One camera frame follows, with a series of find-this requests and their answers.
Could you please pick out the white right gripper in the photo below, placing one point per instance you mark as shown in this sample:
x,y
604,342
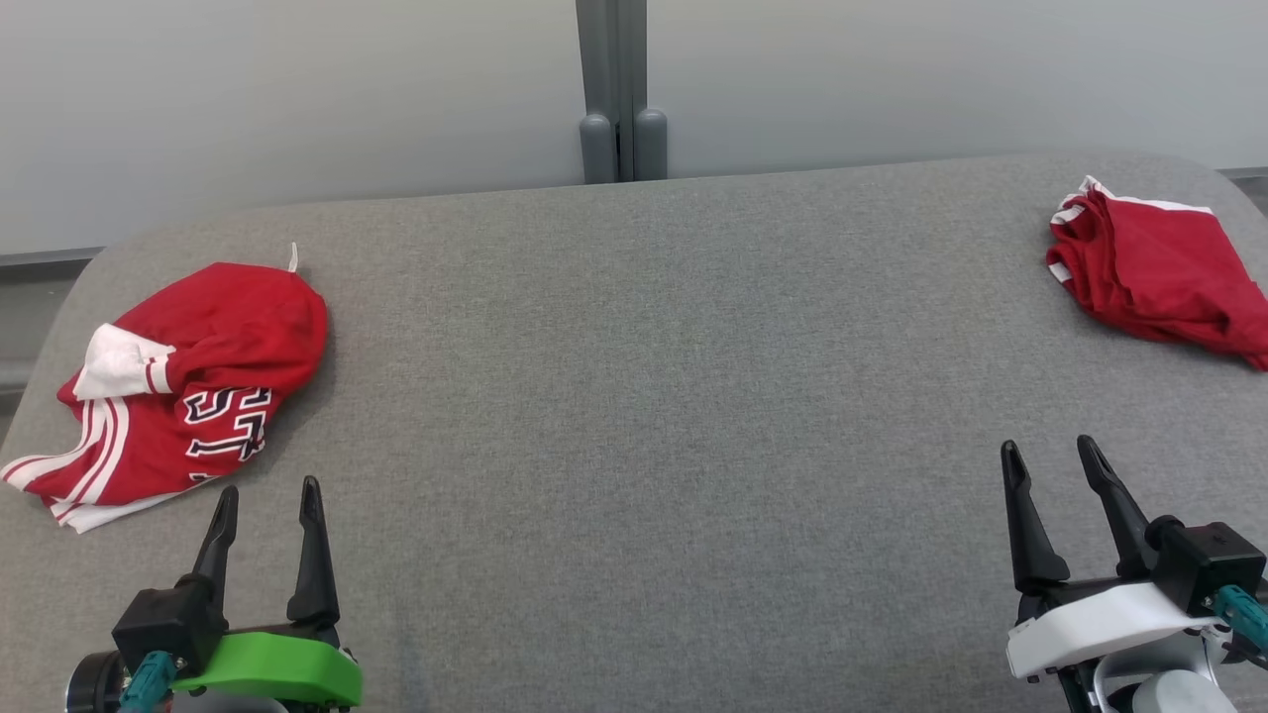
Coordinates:
x,y
1100,624

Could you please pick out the grey partition post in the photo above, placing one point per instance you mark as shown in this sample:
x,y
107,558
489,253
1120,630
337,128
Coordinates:
x,y
619,89

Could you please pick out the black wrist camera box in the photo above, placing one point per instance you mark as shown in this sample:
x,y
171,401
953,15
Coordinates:
x,y
1209,560
163,624

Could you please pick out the red jersey small Bulls print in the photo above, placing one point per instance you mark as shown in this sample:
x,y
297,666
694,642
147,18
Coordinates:
x,y
1159,267

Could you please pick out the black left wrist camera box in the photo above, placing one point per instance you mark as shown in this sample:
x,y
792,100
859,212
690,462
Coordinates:
x,y
163,624

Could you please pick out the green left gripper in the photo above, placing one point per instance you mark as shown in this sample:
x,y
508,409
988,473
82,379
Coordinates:
x,y
277,665

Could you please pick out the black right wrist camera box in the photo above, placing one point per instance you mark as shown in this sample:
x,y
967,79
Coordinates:
x,y
1209,560

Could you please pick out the red jersey large black letters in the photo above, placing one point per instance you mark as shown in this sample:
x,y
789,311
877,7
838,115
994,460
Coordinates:
x,y
248,317

